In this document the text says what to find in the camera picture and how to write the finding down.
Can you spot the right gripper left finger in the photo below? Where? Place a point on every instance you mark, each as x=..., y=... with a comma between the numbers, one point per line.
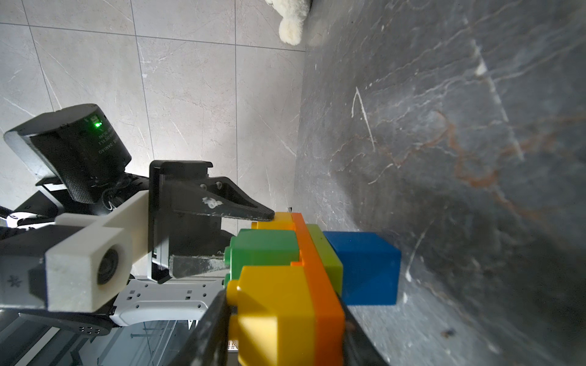
x=208, y=342

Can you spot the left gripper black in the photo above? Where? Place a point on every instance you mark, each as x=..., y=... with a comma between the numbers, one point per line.
x=185, y=236

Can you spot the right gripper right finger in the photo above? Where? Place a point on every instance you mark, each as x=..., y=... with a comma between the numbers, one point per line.
x=358, y=349

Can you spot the orange 2x4 lego plate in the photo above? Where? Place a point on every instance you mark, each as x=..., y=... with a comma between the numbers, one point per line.
x=329, y=315

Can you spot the dark green lego brick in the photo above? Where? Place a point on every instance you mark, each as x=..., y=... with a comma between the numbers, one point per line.
x=260, y=248

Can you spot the yellow lego brick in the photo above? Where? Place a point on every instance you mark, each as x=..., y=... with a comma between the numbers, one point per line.
x=281, y=221
x=274, y=323

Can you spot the blue lego block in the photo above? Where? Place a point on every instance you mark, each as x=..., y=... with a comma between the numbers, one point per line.
x=371, y=268

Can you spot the lime green lego plate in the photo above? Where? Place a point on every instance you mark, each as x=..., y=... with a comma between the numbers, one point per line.
x=332, y=264

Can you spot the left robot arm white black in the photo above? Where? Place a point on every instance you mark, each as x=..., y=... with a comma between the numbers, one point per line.
x=80, y=163

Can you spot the white teddy bear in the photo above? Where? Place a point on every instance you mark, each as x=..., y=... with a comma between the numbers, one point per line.
x=294, y=14

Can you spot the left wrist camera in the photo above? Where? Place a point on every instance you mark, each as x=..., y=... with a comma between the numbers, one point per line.
x=77, y=264

